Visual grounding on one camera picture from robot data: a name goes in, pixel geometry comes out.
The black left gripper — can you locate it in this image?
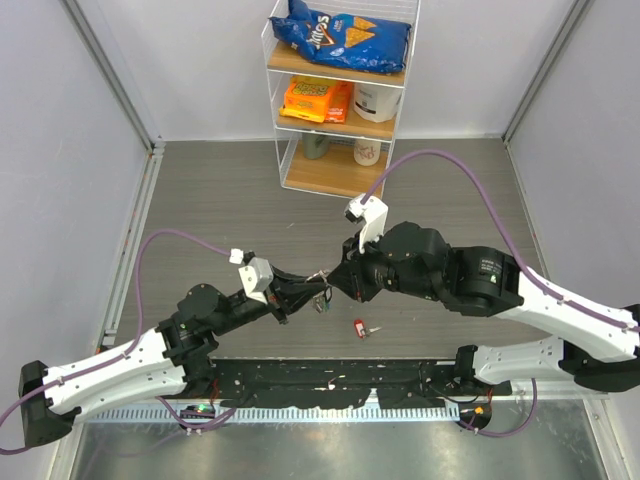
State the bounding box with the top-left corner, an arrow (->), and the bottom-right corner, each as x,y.
210,264 -> 326,336

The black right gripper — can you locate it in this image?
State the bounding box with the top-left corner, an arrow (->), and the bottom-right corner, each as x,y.
327,227 -> 443,302

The large metal keyring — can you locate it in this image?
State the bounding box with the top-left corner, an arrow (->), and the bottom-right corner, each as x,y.
305,269 -> 333,314

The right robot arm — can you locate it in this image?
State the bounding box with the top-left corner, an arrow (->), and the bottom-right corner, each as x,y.
328,222 -> 639,394

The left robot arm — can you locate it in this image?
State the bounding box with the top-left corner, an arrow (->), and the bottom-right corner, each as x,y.
19,270 -> 331,448

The silver key on red tag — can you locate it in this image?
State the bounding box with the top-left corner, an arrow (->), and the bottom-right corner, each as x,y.
363,327 -> 380,338

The white paper cup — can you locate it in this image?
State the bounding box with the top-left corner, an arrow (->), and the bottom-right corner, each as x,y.
354,139 -> 382,167

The white pouch bag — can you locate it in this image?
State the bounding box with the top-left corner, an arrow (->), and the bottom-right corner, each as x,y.
353,83 -> 402,123

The orange snack box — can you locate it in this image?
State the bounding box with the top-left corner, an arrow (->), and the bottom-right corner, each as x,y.
279,75 -> 353,124

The blue Doritos chip bag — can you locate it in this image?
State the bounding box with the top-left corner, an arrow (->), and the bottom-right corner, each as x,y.
270,1 -> 411,74

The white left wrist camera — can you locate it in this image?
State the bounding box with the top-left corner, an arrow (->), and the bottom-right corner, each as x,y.
229,248 -> 274,305

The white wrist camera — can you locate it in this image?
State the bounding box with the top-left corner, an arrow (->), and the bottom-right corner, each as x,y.
229,248 -> 274,305
345,194 -> 389,254

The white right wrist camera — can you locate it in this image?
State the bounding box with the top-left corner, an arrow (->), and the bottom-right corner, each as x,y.
345,194 -> 389,254

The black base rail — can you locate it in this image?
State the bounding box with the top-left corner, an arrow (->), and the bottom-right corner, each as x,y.
206,359 -> 512,410

